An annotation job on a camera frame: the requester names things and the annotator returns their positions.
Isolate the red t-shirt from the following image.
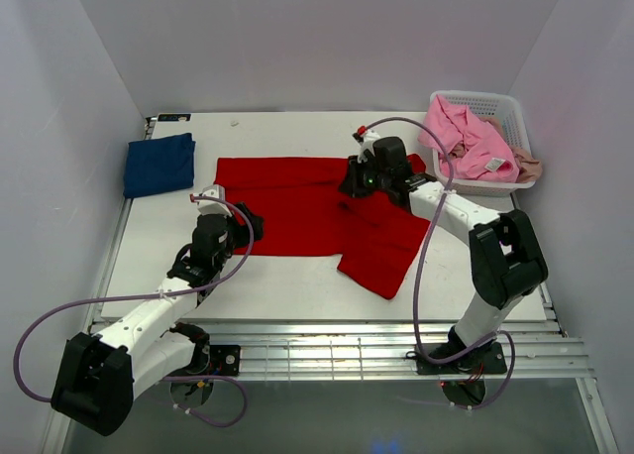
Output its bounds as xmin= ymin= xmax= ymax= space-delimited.
xmin=215 ymin=157 xmax=430 ymax=299

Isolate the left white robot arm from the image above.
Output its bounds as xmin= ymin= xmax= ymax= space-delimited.
xmin=51 ymin=203 xmax=264 ymax=436

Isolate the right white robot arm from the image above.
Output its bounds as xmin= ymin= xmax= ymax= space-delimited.
xmin=340 ymin=131 xmax=548 ymax=366

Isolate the folded blue t-shirt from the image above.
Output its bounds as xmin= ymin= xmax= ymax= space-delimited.
xmin=123 ymin=133 xmax=196 ymax=199

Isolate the pink t-shirt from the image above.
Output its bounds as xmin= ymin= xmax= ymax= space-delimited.
xmin=423 ymin=95 xmax=519 ymax=183

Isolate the small blue label sticker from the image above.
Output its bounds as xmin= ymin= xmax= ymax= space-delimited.
xmin=157 ymin=113 xmax=191 ymax=122

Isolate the white plastic laundry basket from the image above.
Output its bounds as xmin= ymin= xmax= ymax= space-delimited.
xmin=429 ymin=90 xmax=535 ymax=197

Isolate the beige garment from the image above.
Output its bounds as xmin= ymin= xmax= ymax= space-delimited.
xmin=479 ymin=116 xmax=543 ymax=183

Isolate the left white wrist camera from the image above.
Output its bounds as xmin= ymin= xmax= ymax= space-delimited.
xmin=190 ymin=184 xmax=231 ymax=217

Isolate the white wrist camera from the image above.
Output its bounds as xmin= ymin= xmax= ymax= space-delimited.
xmin=353 ymin=126 xmax=381 ymax=164
xmin=190 ymin=184 xmax=231 ymax=217

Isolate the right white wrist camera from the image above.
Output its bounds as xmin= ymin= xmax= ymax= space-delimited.
xmin=353 ymin=126 xmax=381 ymax=164

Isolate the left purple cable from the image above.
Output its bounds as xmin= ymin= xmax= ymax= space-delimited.
xmin=13 ymin=192 xmax=256 ymax=428

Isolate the purple cable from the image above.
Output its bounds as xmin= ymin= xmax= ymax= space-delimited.
xmin=361 ymin=116 xmax=516 ymax=411
xmin=13 ymin=192 xmax=256 ymax=428

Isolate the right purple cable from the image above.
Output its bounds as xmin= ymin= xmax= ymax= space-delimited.
xmin=361 ymin=116 xmax=516 ymax=411

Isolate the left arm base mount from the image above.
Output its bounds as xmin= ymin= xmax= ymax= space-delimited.
xmin=169 ymin=323 xmax=241 ymax=408

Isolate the aluminium table frame rail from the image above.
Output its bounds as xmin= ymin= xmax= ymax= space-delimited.
xmin=56 ymin=319 xmax=595 ymax=384

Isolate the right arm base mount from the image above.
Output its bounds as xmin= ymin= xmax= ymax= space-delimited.
xmin=405 ymin=342 xmax=507 ymax=407

